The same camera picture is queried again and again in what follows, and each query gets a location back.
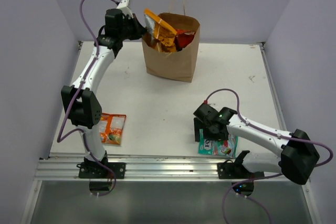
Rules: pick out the aluminium front rail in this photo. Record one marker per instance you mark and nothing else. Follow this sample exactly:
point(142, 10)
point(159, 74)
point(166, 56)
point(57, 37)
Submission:
point(137, 168)

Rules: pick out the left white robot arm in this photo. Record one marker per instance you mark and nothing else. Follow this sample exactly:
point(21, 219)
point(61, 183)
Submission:
point(81, 105)

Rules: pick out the red cassava chips bag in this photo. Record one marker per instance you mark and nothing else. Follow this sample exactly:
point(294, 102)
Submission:
point(183, 32)

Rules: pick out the red Doritos bag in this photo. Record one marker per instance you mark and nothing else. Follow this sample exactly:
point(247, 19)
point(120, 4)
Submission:
point(182, 42)

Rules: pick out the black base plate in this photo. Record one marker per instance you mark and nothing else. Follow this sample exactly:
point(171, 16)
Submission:
point(93, 170)
point(232, 170)

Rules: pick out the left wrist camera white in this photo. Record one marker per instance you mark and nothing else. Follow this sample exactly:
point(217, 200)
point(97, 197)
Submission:
point(123, 4)

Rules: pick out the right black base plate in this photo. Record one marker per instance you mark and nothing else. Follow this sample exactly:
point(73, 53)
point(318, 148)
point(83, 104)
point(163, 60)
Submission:
point(232, 170)

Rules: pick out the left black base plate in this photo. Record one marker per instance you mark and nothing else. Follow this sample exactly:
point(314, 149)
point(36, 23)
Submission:
point(93, 170)

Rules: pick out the orange small snack bag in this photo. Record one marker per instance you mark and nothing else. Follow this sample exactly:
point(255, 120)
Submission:
point(111, 128)

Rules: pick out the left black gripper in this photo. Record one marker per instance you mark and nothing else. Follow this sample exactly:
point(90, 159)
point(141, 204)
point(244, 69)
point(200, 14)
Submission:
point(139, 30)

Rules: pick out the teal Fox's candy bag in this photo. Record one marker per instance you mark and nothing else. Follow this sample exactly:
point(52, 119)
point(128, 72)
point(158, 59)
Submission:
point(226, 148)

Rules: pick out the yellow Kettle chips bag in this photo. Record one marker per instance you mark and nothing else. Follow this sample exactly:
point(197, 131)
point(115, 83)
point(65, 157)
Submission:
point(162, 34)

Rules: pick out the brown paper bag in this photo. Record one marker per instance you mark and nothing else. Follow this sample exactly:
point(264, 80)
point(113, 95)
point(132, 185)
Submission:
point(180, 65)

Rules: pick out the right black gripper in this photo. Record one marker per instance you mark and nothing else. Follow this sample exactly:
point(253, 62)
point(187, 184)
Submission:
point(198, 124)

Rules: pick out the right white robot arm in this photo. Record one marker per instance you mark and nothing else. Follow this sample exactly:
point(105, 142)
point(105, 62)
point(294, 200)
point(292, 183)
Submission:
point(290, 154)

